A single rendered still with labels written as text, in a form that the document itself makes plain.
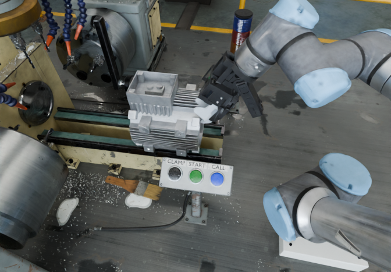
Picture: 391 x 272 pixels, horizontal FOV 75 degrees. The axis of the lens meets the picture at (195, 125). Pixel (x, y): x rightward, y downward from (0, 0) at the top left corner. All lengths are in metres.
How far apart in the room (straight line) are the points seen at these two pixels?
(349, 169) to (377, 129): 0.58
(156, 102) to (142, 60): 0.57
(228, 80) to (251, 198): 0.45
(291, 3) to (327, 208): 0.37
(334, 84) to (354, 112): 0.86
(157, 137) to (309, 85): 0.44
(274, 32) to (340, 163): 0.37
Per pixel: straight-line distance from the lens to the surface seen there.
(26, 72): 0.94
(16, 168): 0.66
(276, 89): 1.27
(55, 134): 0.99
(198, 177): 0.59
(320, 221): 0.56
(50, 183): 0.70
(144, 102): 0.69
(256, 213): 0.87
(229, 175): 0.60
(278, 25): 0.48
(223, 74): 0.55
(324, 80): 0.44
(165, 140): 0.73
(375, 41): 0.55
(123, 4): 1.12
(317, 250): 0.83
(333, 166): 0.69
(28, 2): 0.76
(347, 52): 0.50
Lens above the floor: 1.59
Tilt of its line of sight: 49 degrees down
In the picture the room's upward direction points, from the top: straight up
